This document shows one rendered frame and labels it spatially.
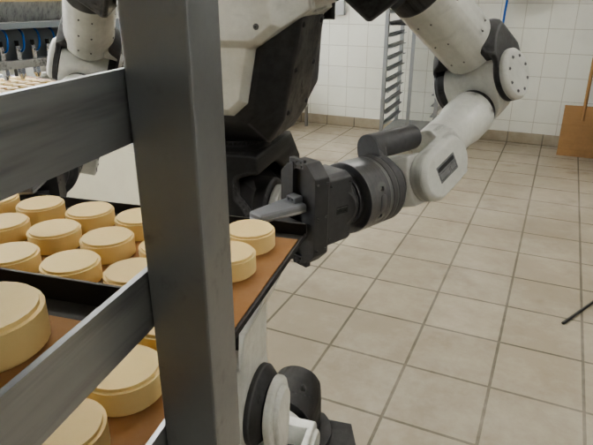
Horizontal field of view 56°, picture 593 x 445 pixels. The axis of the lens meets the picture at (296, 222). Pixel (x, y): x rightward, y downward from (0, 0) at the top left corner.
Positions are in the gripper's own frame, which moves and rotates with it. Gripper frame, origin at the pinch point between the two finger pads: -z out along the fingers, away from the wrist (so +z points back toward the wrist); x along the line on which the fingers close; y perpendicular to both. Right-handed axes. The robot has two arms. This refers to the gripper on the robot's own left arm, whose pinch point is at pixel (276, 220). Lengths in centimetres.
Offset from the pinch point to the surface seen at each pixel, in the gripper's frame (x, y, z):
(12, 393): 10.5, 25.2, -33.7
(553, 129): -83, -154, 468
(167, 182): 15.3, 22.3, -25.8
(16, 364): 8.5, 20.6, -32.4
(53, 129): 18.3, 23.2, -30.4
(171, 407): 3.2, 21.5, -26.1
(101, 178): -35, -134, 39
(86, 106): 18.8, 22.3, -28.8
